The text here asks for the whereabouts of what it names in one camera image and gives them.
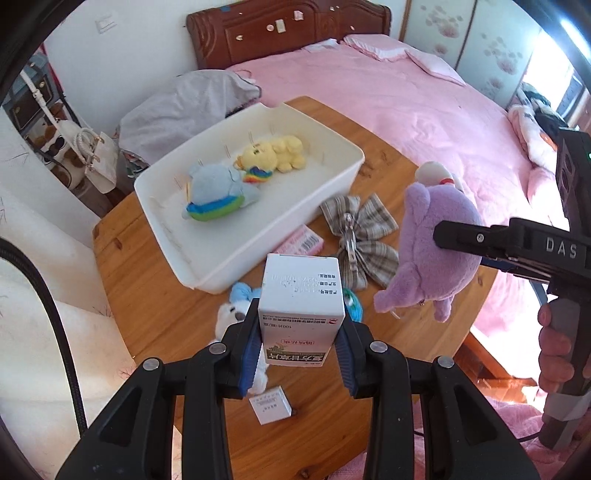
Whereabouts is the white bear plush blue bow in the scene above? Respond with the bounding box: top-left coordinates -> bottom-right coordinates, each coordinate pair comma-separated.
213,282 -> 269,396

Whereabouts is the white medicine box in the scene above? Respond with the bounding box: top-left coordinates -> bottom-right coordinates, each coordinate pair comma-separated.
259,254 -> 346,367

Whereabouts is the small white box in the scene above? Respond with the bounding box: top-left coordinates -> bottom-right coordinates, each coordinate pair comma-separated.
249,386 -> 293,425

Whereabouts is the purple plush toy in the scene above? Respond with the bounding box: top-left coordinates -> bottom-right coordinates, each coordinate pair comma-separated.
374,162 -> 483,322

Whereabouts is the pink tissue packet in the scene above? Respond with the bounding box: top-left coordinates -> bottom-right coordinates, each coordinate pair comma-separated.
274,225 -> 324,256

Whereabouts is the plaid bow hair clip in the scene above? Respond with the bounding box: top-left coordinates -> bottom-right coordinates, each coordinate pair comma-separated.
321,193 -> 399,291

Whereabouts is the blue rainbow pony plush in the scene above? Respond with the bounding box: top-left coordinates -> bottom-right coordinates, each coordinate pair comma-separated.
182,164 -> 262,222

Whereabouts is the yellow plush toy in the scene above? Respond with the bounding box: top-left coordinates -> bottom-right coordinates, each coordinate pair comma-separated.
235,135 -> 307,173

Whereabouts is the person's right hand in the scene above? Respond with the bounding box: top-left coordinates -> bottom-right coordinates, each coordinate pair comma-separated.
538,304 -> 575,393

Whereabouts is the wooden table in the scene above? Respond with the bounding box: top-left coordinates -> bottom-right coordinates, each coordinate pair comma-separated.
93,96 -> 497,479

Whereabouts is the white plastic storage bin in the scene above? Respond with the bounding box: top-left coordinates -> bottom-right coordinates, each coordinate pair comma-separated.
134,104 -> 365,294

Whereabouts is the pink bed quilt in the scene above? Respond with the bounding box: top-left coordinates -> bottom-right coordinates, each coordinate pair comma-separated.
225,34 -> 569,342

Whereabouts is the white handbag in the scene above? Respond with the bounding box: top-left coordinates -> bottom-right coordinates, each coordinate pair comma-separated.
57,120 -> 118,194

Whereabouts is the grey cloth cover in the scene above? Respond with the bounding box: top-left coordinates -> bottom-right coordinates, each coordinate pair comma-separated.
118,70 -> 262,170

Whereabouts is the white floral curtain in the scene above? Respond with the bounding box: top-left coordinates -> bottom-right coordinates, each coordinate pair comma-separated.
1,116 -> 135,479

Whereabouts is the pink pillow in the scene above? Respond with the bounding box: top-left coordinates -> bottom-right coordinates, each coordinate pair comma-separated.
342,34 -> 467,87

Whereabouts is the cow pattern plush bag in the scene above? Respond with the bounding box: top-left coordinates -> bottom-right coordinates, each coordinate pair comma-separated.
26,116 -> 85,190

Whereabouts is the dark wooden headboard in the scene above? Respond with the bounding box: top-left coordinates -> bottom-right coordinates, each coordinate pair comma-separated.
185,0 -> 392,69

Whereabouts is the blue black satchel bag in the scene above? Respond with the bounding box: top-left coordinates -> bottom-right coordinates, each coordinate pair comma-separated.
2,51 -> 58,132

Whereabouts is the black cable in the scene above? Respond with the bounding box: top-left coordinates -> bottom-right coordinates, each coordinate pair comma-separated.
0,237 -> 89,439

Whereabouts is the wall light switch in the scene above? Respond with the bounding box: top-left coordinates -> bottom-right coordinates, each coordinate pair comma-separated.
95,12 -> 117,35

